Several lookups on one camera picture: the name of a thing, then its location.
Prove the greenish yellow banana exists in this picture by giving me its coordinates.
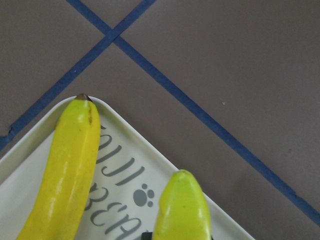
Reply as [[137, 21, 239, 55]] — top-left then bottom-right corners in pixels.
[[152, 169, 212, 240]]

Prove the yellow banana with dark tip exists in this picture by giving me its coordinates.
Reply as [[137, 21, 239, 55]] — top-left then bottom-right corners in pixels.
[[17, 93, 101, 240]]

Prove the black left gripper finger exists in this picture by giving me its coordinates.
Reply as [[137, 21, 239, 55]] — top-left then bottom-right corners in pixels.
[[141, 232, 153, 240]]

